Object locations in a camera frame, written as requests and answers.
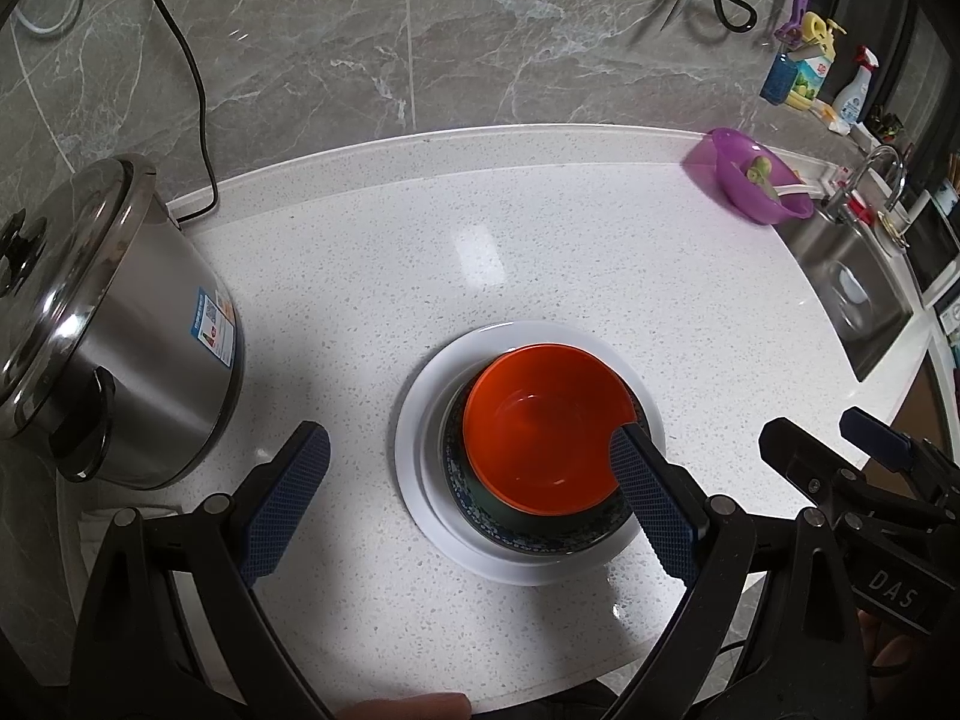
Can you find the person's right hand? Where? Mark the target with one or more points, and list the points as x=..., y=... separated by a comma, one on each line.
x=881, y=641

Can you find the blue green patterned bowl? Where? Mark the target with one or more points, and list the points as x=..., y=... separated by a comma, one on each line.
x=487, y=523

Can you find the white microwave oven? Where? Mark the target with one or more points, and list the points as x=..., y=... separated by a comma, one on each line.
x=937, y=240

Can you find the large white plate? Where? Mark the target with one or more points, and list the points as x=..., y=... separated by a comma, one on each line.
x=409, y=480

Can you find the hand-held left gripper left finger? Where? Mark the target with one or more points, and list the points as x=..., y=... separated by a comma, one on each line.
x=289, y=502

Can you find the white plastic spoon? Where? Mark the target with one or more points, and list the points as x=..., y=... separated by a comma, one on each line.
x=793, y=191

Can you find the steel faucet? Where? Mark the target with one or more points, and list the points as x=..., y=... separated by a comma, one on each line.
x=847, y=199

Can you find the stainless steel pot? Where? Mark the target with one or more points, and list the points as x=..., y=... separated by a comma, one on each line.
x=127, y=330

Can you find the white spray bottle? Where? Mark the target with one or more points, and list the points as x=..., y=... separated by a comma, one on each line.
x=853, y=97

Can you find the yellow sponge pack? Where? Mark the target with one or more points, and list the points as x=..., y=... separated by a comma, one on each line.
x=829, y=118

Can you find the blue cup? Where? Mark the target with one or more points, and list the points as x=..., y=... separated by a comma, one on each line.
x=778, y=81

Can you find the yellow detergent bottle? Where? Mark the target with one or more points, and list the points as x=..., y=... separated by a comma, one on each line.
x=814, y=67

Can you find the stainless steel sink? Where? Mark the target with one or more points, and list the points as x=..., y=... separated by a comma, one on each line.
x=832, y=255

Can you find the orange bowl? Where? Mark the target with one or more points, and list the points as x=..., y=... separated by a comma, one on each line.
x=540, y=427

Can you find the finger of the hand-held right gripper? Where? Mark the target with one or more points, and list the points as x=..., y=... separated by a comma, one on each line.
x=795, y=457
x=877, y=439

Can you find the green loofah piece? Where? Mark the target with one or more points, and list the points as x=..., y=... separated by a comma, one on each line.
x=759, y=169

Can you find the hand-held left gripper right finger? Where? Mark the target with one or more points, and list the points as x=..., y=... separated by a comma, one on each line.
x=658, y=510

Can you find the purple plastic basin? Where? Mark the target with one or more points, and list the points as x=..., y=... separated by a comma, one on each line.
x=720, y=157

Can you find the person's left hand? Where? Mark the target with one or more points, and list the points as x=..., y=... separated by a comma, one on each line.
x=409, y=709

